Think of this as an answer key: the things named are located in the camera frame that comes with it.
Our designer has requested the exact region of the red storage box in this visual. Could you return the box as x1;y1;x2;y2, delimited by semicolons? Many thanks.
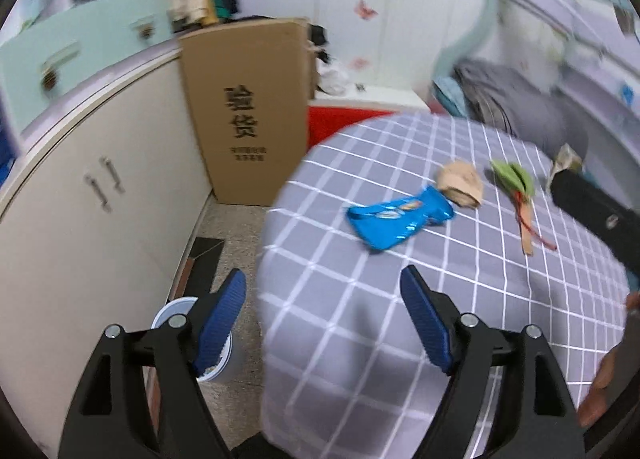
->
307;106;393;150

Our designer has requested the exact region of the person's hand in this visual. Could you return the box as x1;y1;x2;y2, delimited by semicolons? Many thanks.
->
578;292;639;427

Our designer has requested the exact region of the white plastic bag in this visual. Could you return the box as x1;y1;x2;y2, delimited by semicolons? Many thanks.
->
317;58;352;96

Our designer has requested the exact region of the beige paper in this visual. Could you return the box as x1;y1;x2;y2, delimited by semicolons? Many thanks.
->
436;160;484;208

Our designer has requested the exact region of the small carton box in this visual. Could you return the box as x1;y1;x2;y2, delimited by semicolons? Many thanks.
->
549;144;582;180

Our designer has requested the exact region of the grey checked bed sheet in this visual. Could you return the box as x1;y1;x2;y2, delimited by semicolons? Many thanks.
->
257;113;629;458

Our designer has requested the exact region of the translucent blue trash bin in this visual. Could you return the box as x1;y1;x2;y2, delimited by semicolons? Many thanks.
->
151;297;238;383

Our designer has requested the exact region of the metal cabinet handle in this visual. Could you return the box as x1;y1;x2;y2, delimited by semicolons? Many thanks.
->
100;156;125;193
84;174;112;213

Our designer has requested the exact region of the right metal cabinet handle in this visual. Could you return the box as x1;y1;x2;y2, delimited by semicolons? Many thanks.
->
100;156;125;193

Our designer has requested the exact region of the white low cabinet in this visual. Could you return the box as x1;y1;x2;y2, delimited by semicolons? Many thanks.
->
1;55;212;457

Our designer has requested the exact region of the grey folded blanket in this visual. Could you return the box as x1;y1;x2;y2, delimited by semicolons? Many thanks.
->
454;58;589;159

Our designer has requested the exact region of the blue cookie wrapper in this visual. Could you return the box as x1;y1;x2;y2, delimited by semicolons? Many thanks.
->
346;186;456;252

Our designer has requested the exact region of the pink butterfly wall sticker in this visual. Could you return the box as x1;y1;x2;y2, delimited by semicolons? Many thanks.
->
354;0;378;21

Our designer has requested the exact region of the brown cardboard box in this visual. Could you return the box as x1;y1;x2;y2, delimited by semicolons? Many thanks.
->
179;19;314;206

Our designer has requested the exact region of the left metal cabinet handle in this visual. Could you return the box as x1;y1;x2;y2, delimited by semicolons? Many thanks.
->
84;174;112;213

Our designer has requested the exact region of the pine cone drawer knob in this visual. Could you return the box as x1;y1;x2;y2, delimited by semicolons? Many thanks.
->
138;23;154;41

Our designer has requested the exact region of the teal drawer unit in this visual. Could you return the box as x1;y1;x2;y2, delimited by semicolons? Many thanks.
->
1;0;172;132

